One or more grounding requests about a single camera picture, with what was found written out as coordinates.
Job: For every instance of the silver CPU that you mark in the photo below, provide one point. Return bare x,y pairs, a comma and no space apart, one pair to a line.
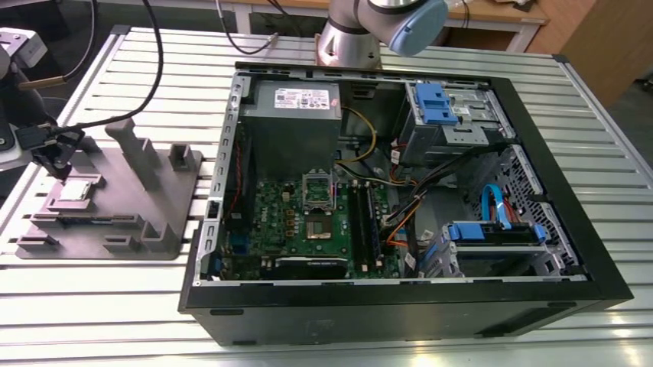
78,192

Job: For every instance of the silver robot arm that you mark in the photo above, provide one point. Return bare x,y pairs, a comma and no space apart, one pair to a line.
351,42

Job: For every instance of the CPU socket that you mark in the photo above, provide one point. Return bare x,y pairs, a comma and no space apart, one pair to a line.
321,228

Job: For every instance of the grey parts rack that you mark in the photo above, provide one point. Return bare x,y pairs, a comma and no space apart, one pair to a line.
127,214

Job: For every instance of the grey power supply unit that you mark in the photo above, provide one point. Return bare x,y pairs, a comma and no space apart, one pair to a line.
290,145

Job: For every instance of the green motherboard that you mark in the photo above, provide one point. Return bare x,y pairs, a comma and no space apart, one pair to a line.
275,237

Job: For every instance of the black graphics card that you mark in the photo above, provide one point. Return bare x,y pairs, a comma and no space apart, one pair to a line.
306,267

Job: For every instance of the black RAM slot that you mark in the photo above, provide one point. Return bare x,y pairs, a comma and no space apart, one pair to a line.
361,229

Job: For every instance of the black PC case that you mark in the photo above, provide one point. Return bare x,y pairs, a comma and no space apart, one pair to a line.
357,321

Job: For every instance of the blue drive carrier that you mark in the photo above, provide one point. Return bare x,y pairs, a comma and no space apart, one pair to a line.
433,103

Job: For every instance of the silver drive cage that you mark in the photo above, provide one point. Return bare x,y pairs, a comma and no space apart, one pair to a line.
460,141

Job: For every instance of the silver disk bay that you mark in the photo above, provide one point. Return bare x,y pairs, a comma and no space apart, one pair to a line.
500,249

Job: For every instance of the wooden desk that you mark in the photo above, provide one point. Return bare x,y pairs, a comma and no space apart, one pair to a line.
510,15

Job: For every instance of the brown wooden cabinet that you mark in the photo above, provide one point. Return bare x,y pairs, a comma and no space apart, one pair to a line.
603,46

